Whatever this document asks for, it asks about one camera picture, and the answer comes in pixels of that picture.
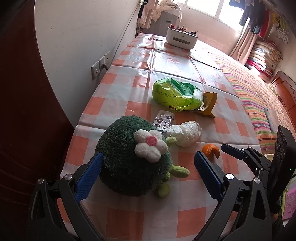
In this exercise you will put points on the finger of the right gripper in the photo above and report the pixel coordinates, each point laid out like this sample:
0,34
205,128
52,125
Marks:
233,151
255,161

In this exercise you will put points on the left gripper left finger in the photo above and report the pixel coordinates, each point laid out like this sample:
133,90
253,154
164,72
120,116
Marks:
47,223

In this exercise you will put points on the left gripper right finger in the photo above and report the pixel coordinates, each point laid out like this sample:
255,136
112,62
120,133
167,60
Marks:
242,212

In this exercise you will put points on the orange peel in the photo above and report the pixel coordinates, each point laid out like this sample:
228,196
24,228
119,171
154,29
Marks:
211,151

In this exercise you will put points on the pink toy board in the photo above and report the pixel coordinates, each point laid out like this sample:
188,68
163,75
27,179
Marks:
289,201

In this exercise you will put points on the blue white flat case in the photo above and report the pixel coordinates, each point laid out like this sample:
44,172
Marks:
272,119

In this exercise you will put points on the crumpled white tissue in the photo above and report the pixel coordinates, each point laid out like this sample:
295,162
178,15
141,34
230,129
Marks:
186,133

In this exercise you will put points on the yellow snack wrapper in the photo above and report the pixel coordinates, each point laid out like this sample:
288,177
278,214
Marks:
209,101

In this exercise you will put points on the striped colourful bedspread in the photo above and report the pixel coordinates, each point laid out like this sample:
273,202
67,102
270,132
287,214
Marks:
255,96

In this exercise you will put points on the green plush toy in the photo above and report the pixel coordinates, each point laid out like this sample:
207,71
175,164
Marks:
136,158

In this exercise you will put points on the red wooden headboard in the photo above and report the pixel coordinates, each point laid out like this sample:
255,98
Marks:
285,87

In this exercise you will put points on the empty pill blister pack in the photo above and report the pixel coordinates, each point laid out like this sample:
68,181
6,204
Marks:
164,119

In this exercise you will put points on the green plastic bag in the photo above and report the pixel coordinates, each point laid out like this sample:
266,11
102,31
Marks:
177,96

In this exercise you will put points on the stack of folded quilts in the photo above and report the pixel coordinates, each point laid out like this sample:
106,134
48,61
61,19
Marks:
263,59

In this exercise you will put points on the pink curtain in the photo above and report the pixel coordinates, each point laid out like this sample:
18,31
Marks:
244,46

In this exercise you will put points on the white storage box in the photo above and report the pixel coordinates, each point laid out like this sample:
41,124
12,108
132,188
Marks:
180,38

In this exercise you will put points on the hanging clothes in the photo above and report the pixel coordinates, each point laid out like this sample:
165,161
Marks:
259,16

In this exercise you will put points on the grey cabinet with cloth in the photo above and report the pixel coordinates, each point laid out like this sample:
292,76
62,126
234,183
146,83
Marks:
167,13

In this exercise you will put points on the wall power sockets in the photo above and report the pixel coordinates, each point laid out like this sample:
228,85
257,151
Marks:
102,63

